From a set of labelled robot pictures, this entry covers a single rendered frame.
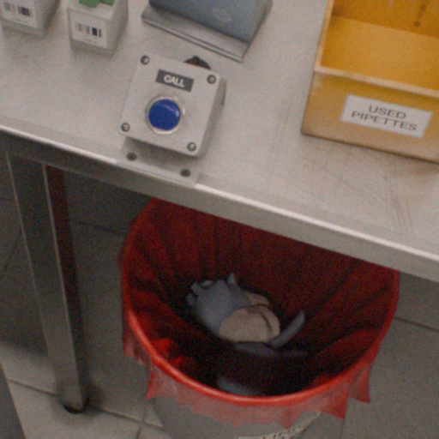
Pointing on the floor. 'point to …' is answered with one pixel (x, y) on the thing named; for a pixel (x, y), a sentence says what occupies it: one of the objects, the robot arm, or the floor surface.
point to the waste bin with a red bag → (195, 341)
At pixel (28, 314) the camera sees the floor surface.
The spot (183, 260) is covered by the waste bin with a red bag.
